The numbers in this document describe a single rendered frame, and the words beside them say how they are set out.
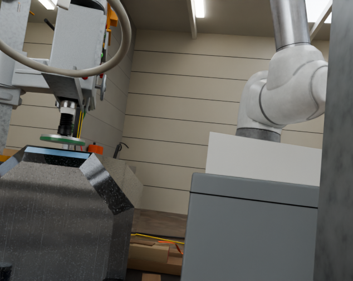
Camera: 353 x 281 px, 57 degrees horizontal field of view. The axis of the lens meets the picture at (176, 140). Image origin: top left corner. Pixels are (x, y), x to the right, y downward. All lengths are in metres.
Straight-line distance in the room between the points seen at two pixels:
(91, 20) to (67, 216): 0.97
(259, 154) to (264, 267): 0.32
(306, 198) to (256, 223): 0.16
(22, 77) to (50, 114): 5.42
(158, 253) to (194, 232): 1.75
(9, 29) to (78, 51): 1.15
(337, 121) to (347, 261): 0.11
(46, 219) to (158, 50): 6.27
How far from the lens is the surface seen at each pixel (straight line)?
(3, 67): 2.64
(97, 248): 1.62
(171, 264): 2.71
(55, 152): 1.73
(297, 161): 0.99
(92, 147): 5.40
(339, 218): 0.27
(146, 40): 7.74
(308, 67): 0.95
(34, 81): 2.54
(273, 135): 1.12
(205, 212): 0.96
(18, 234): 1.74
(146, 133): 7.13
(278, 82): 0.99
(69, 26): 1.77
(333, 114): 0.30
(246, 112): 1.12
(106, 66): 1.24
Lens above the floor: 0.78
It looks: 6 degrees up
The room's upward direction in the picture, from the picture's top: 7 degrees clockwise
